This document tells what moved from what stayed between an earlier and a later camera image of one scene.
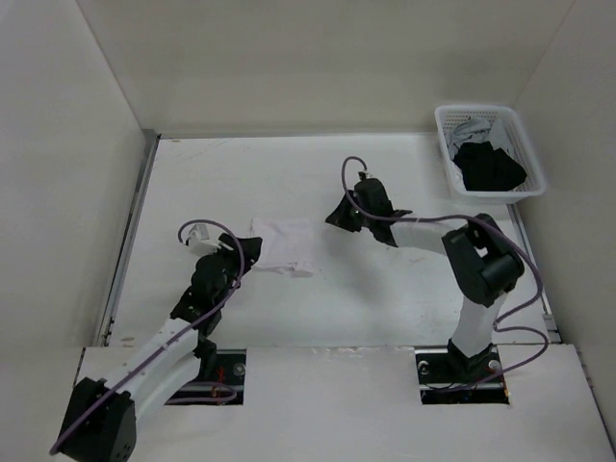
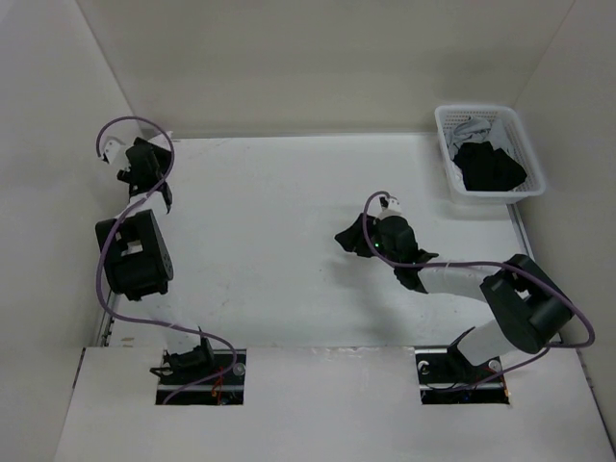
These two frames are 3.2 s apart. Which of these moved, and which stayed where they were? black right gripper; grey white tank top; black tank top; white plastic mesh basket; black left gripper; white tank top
Moved: black left gripper; black right gripper; white tank top
Stayed: black tank top; grey white tank top; white plastic mesh basket
